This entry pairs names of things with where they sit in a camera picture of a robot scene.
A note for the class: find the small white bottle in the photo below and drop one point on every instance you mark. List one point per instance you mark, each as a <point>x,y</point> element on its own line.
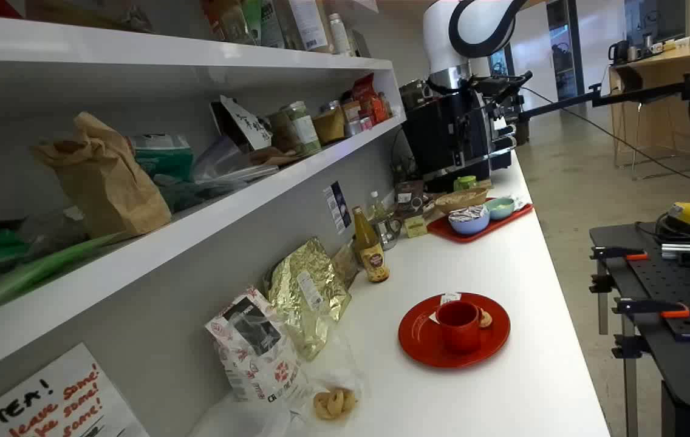
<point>341,35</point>

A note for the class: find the handwritten tea sign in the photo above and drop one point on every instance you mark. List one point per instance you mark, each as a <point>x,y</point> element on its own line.
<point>44,405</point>

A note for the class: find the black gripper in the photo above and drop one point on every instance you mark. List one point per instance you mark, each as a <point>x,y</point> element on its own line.
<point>487,92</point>

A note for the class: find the white wall shelf unit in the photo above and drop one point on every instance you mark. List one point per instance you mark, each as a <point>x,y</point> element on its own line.
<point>201,209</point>

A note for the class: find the green lid jar white label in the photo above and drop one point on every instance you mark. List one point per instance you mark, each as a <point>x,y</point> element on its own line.
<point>302,131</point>

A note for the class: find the tan brown jar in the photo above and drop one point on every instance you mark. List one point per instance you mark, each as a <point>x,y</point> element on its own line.
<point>331,126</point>

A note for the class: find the red round plate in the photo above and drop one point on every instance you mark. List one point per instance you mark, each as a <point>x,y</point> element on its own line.
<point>426,336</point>

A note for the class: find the brown paper bag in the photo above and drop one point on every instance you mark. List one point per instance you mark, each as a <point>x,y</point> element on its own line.
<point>110,183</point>

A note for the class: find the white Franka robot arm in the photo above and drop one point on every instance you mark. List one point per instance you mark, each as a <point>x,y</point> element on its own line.
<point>443,33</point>

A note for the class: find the gold foil bag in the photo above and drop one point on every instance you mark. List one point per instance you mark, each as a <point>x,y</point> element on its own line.
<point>310,293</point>

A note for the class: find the cookie in clear bag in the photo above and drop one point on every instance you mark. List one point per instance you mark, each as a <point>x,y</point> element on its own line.
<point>336,401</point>

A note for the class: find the wooden cabinet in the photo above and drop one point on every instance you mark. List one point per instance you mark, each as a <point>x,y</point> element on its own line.
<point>662,123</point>

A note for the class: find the green packet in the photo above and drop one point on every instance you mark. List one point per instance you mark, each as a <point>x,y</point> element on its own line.
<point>165,154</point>

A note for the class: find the green plastic bag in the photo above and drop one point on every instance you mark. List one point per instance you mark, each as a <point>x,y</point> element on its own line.
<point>14,270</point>

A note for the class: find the red tray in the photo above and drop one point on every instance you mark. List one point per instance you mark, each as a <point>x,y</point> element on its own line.
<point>516,217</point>

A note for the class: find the red cup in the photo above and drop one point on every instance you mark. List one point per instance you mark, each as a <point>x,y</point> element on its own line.
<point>457,324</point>

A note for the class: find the teal bowl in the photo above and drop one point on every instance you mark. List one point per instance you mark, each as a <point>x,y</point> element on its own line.
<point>502,208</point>

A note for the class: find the cookie on plate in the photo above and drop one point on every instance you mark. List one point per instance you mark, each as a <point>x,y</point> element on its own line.
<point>487,320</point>

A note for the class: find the cooking oil bottle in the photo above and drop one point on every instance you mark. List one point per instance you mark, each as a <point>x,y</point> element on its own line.
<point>376,208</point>

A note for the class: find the yellow tool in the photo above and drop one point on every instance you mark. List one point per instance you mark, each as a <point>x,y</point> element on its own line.
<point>689,214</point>

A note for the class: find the blue white carton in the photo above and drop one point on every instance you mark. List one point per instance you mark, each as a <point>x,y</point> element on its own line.
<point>340,208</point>

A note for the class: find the gold tin box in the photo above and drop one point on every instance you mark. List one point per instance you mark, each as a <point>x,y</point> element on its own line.
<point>415,226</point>

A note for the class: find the yellow bottle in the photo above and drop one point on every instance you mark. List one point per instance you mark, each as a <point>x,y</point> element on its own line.
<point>371,252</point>

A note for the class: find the wicker basket with sachets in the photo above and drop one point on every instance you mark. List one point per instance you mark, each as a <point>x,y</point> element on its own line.
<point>457,201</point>

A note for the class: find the white black printed carton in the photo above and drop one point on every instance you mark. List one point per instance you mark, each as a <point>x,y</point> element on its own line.
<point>242,123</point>

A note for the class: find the red box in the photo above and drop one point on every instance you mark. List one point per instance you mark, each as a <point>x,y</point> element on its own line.
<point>374,101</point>

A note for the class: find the black kettle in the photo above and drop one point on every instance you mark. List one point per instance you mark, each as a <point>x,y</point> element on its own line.
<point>621,53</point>

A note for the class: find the black camera boom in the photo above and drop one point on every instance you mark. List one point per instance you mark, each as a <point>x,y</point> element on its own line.
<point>603,99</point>

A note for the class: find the black coffee machine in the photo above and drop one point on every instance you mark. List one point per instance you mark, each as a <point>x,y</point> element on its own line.
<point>431,138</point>

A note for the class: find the black robot table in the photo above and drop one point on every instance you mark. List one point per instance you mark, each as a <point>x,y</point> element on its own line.
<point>687,355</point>

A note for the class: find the clear plastic bag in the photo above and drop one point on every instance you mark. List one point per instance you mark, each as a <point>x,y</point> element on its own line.
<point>228,166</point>

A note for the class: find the small green cup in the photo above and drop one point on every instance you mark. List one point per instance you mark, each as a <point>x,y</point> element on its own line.
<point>465,183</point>

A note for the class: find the white red printed bag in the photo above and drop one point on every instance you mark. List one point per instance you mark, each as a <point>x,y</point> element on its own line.
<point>256,349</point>

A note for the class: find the pale blue bowl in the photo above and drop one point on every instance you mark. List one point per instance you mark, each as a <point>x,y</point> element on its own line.
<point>470,222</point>

